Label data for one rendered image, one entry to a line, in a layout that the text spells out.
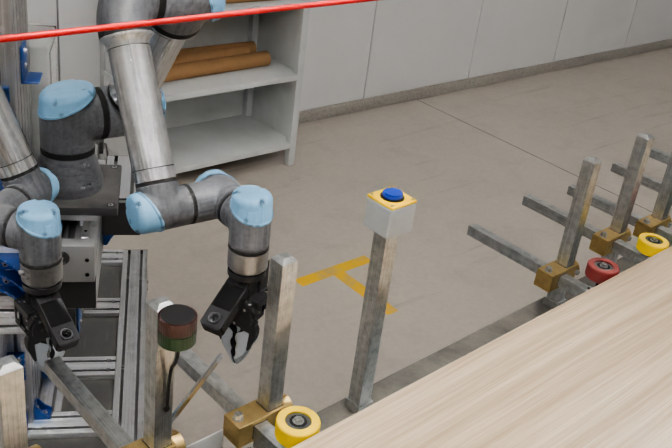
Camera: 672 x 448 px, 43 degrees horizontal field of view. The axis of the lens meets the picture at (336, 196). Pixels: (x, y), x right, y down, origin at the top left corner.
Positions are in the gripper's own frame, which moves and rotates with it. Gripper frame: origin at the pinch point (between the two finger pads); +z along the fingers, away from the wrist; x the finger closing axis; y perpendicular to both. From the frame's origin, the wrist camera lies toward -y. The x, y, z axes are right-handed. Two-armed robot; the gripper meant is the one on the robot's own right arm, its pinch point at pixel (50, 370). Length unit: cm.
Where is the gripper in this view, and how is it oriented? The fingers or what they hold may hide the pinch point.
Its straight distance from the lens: 181.3
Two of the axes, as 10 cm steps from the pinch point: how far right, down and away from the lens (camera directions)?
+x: -7.4, 2.2, -6.3
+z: -1.2, 8.9, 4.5
